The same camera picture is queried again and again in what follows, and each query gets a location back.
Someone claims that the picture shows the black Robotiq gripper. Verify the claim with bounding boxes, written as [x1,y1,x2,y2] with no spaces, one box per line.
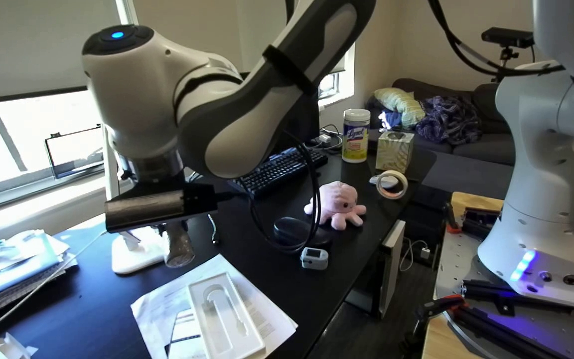
[129,168,190,198]

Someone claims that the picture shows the white folding desk lamp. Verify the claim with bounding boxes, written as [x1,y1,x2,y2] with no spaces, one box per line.
[111,226,172,278]

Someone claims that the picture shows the black computer keyboard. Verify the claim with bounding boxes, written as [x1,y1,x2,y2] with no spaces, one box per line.
[224,146,330,200]

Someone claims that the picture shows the white paper sheets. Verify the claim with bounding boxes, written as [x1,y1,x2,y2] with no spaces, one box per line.
[131,252,302,359]

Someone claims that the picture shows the black computer mouse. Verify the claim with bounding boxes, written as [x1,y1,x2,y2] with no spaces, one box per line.
[272,216,336,250]

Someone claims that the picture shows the white plastic packaging tray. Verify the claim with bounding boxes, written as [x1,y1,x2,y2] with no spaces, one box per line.
[186,270,268,359]

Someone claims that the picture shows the stack of books and papers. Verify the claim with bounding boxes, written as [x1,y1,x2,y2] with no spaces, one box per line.
[0,228,81,328]

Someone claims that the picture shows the white pulse oximeter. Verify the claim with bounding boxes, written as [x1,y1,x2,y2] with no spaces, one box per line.
[300,246,332,272]

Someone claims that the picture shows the pink octopus plush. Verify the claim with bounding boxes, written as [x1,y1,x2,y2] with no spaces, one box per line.
[302,180,370,234]

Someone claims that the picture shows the white roller window blind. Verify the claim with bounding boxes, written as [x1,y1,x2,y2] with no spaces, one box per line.
[0,0,125,108]

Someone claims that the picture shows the yellow disinfectant wipes canister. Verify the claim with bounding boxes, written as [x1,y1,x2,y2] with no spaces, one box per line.
[340,106,374,166]

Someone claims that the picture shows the beige masking tape roll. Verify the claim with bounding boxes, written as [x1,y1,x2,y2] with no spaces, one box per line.
[376,168,412,202]

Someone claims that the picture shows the yellow patterned tissue box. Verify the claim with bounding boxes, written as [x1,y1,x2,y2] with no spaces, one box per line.
[376,128,418,176]

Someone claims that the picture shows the white box under desk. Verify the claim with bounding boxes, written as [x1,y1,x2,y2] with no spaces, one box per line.
[378,218,410,320]

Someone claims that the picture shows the yellow fluffy pillow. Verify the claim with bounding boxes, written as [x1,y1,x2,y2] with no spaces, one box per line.
[374,86,427,128]

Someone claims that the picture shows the purple crumpled blanket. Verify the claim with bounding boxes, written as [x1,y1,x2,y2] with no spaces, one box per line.
[416,92,483,148]

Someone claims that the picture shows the dark grey couch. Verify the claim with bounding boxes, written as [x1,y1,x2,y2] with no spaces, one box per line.
[394,78,574,202]

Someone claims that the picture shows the black camera on stand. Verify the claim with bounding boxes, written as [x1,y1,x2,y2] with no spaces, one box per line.
[481,26,543,86]

